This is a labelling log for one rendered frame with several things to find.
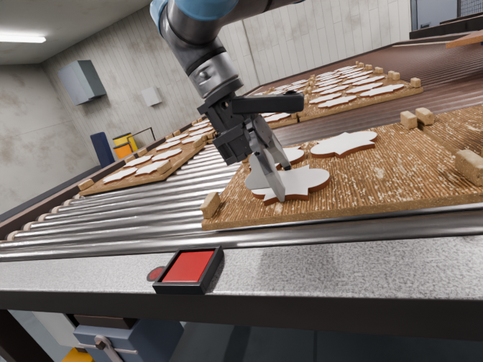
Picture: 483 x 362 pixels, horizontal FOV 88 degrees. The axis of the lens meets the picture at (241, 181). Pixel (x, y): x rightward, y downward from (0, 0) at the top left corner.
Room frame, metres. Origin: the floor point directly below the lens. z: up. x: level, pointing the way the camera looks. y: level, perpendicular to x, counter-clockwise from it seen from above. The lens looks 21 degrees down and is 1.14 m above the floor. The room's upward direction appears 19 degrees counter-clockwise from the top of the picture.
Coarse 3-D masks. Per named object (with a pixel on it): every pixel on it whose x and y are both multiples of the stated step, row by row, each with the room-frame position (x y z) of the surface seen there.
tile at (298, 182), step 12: (300, 168) 0.46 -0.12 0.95; (288, 180) 0.42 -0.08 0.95; (300, 180) 0.40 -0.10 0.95; (312, 180) 0.39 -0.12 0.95; (324, 180) 0.38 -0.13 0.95; (252, 192) 0.43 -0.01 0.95; (264, 192) 0.40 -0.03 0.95; (288, 192) 0.37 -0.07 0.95; (300, 192) 0.36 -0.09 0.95; (264, 204) 0.38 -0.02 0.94
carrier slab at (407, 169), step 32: (384, 128) 0.56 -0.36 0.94; (416, 128) 0.49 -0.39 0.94; (320, 160) 0.49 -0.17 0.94; (352, 160) 0.44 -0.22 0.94; (384, 160) 0.40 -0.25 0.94; (416, 160) 0.36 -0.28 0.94; (448, 160) 0.33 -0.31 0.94; (224, 192) 0.49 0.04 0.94; (320, 192) 0.36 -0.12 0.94; (352, 192) 0.33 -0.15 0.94; (384, 192) 0.30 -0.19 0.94; (416, 192) 0.28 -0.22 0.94; (448, 192) 0.26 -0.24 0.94; (480, 192) 0.24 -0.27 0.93; (224, 224) 0.37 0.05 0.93; (256, 224) 0.35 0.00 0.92
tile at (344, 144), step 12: (360, 132) 0.55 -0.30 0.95; (372, 132) 0.52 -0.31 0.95; (324, 144) 0.55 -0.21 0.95; (336, 144) 0.52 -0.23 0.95; (348, 144) 0.50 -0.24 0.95; (360, 144) 0.48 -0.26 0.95; (372, 144) 0.46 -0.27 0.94; (312, 156) 0.53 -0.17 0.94; (324, 156) 0.50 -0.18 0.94; (336, 156) 0.48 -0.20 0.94
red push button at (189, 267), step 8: (184, 256) 0.32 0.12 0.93; (192, 256) 0.31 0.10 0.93; (200, 256) 0.31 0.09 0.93; (208, 256) 0.30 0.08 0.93; (176, 264) 0.31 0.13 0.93; (184, 264) 0.30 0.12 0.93; (192, 264) 0.30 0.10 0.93; (200, 264) 0.29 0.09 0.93; (168, 272) 0.30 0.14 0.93; (176, 272) 0.29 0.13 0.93; (184, 272) 0.28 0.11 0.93; (192, 272) 0.28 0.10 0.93; (200, 272) 0.27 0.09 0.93; (168, 280) 0.28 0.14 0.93; (176, 280) 0.27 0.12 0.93; (184, 280) 0.27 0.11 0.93; (192, 280) 0.26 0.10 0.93
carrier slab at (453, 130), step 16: (448, 112) 0.52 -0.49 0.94; (464, 112) 0.49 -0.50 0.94; (480, 112) 0.47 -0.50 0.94; (432, 128) 0.47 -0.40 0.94; (448, 128) 0.44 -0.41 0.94; (464, 128) 0.42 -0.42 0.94; (480, 128) 0.40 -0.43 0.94; (448, 144) 0.38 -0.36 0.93; (464, 144) 0.36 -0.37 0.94; (480, 144) 0.35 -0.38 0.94
